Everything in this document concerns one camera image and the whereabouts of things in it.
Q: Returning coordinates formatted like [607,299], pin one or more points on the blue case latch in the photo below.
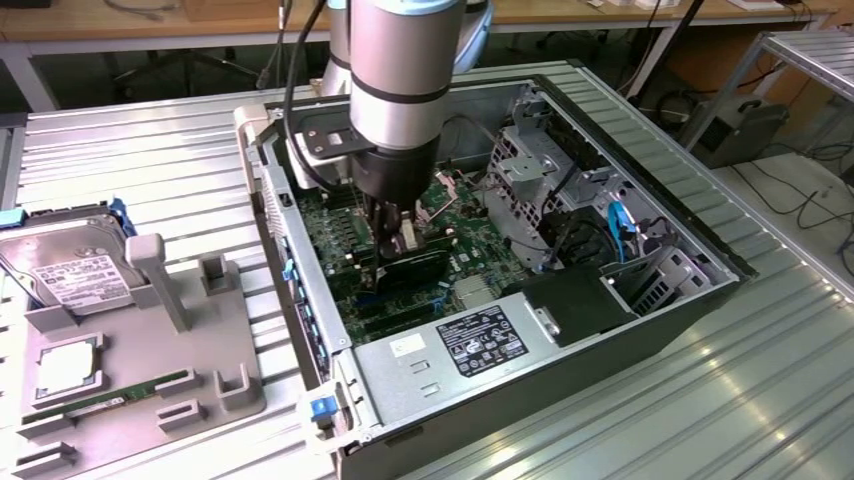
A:
[321,407]

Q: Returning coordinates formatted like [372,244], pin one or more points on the silver chipset heat sink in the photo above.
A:
[476,292]

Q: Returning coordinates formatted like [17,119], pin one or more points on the black office chair base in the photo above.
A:
[186,65]
[553,37]

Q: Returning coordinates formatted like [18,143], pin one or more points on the black graphics card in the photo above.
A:
[420,265]

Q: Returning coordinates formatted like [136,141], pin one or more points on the blue hard disk carrier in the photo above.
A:
[122,217]

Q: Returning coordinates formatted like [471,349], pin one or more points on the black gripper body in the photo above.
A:
[396,175]

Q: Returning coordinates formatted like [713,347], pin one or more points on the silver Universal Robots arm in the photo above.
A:
[400,60]

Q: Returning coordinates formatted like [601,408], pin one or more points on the green motherboard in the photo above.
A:
[333,235]

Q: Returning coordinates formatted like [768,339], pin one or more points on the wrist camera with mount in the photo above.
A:
[326,137]

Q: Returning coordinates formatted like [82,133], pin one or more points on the metal disk bay cage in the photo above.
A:
[520,200]

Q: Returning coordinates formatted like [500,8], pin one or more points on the green installed RAM stick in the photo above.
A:
[363,257]

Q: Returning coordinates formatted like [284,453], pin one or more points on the silver power supply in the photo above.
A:
[413,380]

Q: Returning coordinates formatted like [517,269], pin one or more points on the metal frame table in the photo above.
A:
[814,55]

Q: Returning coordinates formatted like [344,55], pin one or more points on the open black PC case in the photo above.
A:
[667,165]

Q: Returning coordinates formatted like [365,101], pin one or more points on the green loose RAM stick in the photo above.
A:
[106,397]

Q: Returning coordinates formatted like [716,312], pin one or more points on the silver hard disk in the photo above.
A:
[66,270]

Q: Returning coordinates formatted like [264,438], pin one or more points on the black expansion slot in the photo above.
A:
[400,320]

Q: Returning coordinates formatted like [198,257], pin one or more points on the wooden desk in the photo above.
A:
[133,25]

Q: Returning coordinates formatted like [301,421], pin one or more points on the metal socket cover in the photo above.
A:
[443,187]

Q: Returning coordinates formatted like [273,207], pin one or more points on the grey parts rack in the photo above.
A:
[146,360]

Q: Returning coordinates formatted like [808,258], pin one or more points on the silver CPU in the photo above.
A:
[66,367]

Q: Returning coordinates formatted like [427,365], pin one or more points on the black fan shroud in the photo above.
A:
[573,305]

